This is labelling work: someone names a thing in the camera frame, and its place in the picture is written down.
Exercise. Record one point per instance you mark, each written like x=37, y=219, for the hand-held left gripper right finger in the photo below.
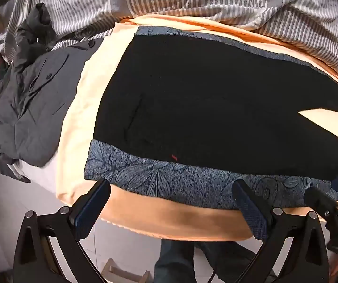
x=251, y=212

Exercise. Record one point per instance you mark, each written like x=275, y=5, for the black pants with blue trim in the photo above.
x=216, y=109

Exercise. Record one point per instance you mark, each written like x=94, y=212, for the wooden stool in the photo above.
x=127, y=272

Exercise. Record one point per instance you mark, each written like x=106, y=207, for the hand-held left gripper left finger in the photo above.
x=90, y=209

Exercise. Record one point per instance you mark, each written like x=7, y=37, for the peach bed sheet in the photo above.
x=77, y=123

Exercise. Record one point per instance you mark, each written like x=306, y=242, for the white mattress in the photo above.
x=39, y=177

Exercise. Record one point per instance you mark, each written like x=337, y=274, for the grey jacket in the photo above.
x=24, y=109

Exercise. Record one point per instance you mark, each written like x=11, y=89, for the person's left leg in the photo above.
x=173, y=262

